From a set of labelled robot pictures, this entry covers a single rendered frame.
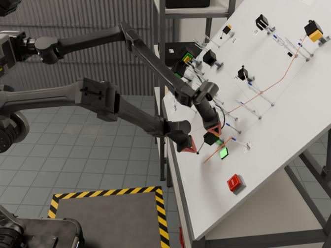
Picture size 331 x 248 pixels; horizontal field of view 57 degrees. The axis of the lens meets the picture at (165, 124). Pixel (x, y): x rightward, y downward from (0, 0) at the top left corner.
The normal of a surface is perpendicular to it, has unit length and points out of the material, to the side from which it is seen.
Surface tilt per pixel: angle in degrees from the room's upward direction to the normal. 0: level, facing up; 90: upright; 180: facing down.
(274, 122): 53
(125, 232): 0
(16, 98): 47
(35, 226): 0
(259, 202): 0
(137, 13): 90
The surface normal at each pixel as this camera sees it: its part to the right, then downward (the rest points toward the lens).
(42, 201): 0.00, -0.83
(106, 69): -0.05, 0.55
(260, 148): -0.79, -0.46
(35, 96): -0.38, -0.22
